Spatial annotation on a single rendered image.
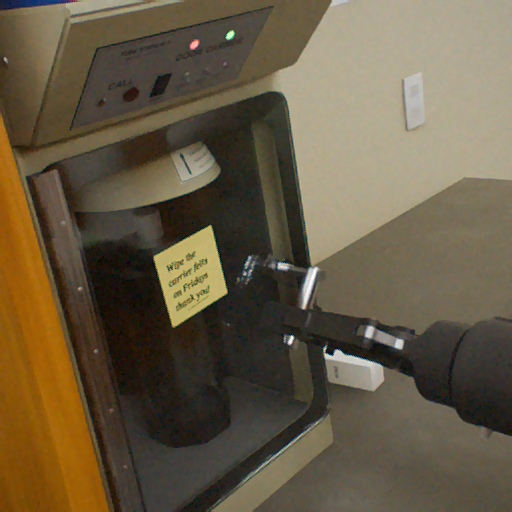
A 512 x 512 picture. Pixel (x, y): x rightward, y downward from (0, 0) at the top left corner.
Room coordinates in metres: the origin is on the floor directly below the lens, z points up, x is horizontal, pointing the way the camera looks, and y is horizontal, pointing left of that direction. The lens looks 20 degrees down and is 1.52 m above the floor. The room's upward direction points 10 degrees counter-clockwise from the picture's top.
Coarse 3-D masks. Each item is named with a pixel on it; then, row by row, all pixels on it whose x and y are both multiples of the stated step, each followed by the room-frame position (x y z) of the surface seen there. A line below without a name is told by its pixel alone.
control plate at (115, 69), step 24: (216, 24) 0.68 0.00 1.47; (240, 24) 0.71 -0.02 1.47; (264, 24) 0.73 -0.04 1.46; (96, 48) 0.59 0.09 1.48; (120, 48) 0.61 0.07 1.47; (144, 48) 0.63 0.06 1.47; (168, 48) 0.65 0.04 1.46; (216, 48) 0.71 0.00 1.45; (240, 48) 0.73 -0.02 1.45; (96, 72) 0.61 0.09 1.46; (120, 72) 0.63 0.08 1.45; (144, 72) 0.65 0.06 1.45; (168, 72) 0.68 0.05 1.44; (192, 72) 0.70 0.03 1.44; (216, 72) 0.73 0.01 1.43; (96, 96) 0.63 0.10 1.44; (120, 96) 0.65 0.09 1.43; (144, 96) 0.68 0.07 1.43; (168, 96) 0.70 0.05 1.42; (72, 120) 0.63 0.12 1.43; (96, 120) 0.65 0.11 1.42
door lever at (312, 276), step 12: (288, 264) 0.81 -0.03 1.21; (288, 276) 0.81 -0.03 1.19; (300, 276) 0.79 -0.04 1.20; (312, 276) 0.77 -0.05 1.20; (324, 276) 0.78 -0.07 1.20; (300, 288) 0.77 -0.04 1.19; (312, 288) 0.77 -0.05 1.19; (300, 300) 0.76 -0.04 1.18; (312, 300) 0.77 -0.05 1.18; (288, 336) 0.75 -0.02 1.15
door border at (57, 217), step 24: (48, 192) 0.64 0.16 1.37; (48, 216) 0.63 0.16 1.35; (72, 240) 0.65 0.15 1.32; (72, 264) 0.64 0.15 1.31; (72, 288) 0.64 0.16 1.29; (96, 336) 0.64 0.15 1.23; (96, 360) 0.64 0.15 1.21; (96, 384) 0.64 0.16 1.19; (120, 432) 0.64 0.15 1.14; (120, 456) 0.64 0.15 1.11; (120, 480) 0.64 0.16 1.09
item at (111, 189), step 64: (192, 128) 0.75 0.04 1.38; (256, 128) 0.81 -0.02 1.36; (64, 192) 0.65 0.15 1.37; (128, 192) 0.69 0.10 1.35; (192, 192) 0.74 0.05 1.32; (256, 192) 0.80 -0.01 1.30; (128, 256) 0.68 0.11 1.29; (256, 256) 0.79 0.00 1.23; (128, 320) 0.67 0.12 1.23; (192, 320) 0.72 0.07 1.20; (256, 320) 0.78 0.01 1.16; (128, 384) 0.66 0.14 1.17; (192, 384) 0.71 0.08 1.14; (256, 384) 0.77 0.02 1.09; (320, 384) 0.83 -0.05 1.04; (128, 448) 0.65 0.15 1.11; (192, 448) 0.70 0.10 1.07; (256, 448) 0.75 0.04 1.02
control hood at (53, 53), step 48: (96, 0) 0.58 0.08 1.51; (144, 0) 0.60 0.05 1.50; (192, 0) 0.64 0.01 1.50; (240, 0) 0.68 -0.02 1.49; (288, 0) 0.74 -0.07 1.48; (0, 48) 0.62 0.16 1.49; (48, 48) 0.58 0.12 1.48; (288, 48) 0.80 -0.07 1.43; (0, 96) 0.64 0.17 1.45; (48, 96) 0.59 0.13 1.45; (192, 96) 0.74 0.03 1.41
